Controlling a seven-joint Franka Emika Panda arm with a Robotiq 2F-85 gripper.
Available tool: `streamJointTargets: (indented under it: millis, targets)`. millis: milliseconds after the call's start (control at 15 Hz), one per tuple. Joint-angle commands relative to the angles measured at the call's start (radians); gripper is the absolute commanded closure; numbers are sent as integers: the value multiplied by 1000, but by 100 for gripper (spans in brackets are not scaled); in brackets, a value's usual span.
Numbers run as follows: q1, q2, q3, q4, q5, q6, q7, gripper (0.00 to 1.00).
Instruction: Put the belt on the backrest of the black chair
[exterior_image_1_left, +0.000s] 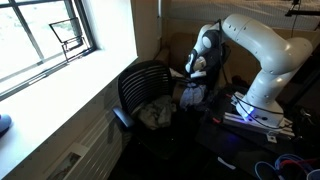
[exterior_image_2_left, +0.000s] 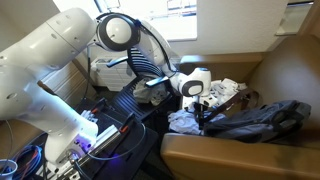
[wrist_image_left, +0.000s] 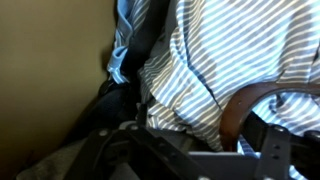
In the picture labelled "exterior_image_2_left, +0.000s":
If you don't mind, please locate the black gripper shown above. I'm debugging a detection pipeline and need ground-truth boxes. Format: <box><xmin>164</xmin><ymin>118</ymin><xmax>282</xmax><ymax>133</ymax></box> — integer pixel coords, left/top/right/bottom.
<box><xmin>192</xmin><ymin>96</ymin><xmax>212</xmax><ymax>131</ymax></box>

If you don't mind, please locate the brown leather belt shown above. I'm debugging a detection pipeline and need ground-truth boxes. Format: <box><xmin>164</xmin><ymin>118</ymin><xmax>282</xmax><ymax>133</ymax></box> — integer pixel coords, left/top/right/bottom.
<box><xmin>203</xmin><ymin>87</ymin><xmax>263</xmax><ymax>122</ymax></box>

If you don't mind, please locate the black slatted office chair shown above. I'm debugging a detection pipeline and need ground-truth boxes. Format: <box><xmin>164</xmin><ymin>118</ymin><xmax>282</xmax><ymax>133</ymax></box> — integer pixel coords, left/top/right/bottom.
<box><xmin>106</xmin><ymin>46</ymin><xmax>178</xmax><ymax>123</ymax></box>

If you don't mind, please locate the light blue shirt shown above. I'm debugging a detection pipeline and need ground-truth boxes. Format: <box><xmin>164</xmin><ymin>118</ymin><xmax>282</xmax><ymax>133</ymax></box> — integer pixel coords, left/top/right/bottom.
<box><xmin>167</xmin><ymin>107</ymin><xmax>228</xmax><ymax>136</ymax></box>

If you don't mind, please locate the white garment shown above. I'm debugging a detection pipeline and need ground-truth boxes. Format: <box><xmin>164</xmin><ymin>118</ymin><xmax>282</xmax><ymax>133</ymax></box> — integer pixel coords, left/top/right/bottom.
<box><xmin>181</xmin><ymin>77</ymin><xmax>250</xmax><ymax>111</ymax></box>

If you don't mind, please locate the tan leather armchair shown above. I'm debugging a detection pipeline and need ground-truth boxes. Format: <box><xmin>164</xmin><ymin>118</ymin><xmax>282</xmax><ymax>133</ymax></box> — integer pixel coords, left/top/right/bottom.
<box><xmin>160</xmin><ymin>33</ymin><xmax>320</xmax><ymax>180</ymax></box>

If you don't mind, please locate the crumpled gray cloth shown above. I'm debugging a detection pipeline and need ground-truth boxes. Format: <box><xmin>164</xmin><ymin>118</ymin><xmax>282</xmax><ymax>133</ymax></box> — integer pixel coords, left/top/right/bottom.
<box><xmin>132</xmin><ymin>77</ymin><xmax>170</xmax><ymax>107</ymax></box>

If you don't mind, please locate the black robot table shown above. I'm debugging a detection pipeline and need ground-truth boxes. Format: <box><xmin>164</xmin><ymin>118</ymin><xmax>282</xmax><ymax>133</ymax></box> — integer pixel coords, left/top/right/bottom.
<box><xmin>29</xmin><ymin>96</ymin><xmax>160</xmax><ymax>180</ymax></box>

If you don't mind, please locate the black clamp red tip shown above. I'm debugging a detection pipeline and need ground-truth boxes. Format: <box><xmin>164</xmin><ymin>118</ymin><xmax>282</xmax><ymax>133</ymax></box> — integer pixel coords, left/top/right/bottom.
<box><xmin>117</xmin><ymin>112</ymin><xmax>138</xmax><ymax>135</ymax></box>
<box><xmin>89</xmin><ymin>97</ymin><xmax>108</xmax><ymax>115</ymax></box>

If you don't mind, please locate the wooden drawer cabinet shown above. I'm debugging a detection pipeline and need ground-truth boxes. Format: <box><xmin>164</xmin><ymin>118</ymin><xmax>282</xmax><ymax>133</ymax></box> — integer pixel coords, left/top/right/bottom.
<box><xmin>39</xmin><ymin>59</ymin><xmax>98</xmax><ymax>108</ymax></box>

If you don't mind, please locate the white cup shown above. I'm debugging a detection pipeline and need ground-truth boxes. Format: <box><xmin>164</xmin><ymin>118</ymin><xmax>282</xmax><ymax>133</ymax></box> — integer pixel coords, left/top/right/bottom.
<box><xmin>0</xmin><ymin>158</ymin><xmax>19</xmax><ymax>180</ymax></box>

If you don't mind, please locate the gray cable loop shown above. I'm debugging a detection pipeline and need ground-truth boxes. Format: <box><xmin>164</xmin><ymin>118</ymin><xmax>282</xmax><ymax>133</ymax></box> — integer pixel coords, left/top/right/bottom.
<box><xmin>85</xmin><ymin>122</ymin><xmax>148</xmax><ymax>162</ymax></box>

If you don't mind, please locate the aluminium robot base mount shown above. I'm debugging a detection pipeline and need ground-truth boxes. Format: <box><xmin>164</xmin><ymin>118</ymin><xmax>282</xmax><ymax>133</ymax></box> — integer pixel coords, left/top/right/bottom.
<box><xmin>49</xmin><ymin>109</ymin><xmax>132</xmax><ymax>180</ymax></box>

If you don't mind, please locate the white wall radiator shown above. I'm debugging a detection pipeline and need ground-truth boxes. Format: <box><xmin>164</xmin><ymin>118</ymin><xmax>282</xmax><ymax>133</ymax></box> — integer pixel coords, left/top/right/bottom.
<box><xmin>90</xmin><ymin>56</ymin><xmax>183</xmax><ymax>93</ymax></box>

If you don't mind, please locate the blue cable coil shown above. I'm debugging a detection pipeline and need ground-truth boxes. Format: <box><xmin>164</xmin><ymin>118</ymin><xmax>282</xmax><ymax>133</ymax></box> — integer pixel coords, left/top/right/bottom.
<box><xmin>11</xmin><ymin>144</ymin><xmax>45</xmax><ymax>180</ymax></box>

